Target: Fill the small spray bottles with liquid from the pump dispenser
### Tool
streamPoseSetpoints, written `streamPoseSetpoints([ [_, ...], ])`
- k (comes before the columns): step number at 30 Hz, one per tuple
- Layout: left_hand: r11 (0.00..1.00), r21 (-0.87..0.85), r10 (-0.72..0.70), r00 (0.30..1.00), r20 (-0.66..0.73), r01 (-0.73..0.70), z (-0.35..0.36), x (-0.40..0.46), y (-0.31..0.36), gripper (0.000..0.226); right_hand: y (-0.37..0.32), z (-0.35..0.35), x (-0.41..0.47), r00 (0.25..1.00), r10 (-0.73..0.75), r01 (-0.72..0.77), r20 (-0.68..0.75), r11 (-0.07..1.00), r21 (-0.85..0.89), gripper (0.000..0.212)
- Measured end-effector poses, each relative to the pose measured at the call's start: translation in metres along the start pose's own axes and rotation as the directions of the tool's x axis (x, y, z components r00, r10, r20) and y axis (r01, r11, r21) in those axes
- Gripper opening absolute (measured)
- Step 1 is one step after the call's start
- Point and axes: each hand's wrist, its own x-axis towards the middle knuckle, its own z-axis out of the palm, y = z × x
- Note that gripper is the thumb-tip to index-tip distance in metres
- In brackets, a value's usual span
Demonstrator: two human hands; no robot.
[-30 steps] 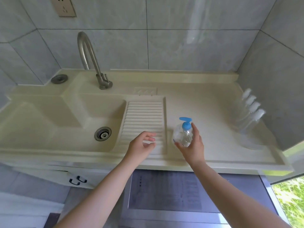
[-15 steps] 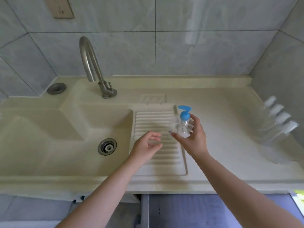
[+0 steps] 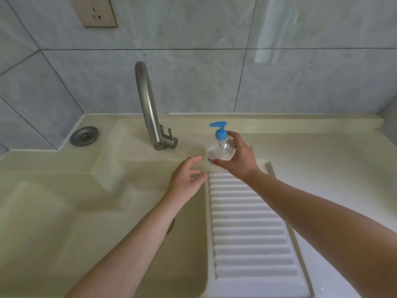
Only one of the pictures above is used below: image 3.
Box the person's right forearm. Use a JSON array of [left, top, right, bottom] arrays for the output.
[[246, 170, 397, 298]]

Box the round steel hole cover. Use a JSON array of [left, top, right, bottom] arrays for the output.
[[69, 126, 100, 147]]

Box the clear hand sanitizer pump bottle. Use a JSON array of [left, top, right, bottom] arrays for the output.
[[206, 121, 236, 164]]

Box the curved steel faucet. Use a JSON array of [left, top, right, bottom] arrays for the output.
[[134, 61, 179, 151]]

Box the person's left hand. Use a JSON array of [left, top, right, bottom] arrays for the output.
[[164, 155, 208, 207]]

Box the beige wall socket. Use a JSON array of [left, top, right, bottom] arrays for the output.
[[69, 0, 118, 28]]

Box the person's left forearm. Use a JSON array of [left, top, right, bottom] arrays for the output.
[[65, 194, 188, 298]]

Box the person's right hand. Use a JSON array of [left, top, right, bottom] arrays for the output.
[[210, 130, 261, 183]]

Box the cream sink with washboard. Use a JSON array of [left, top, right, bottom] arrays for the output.
[[0, 113, 397, 298]]

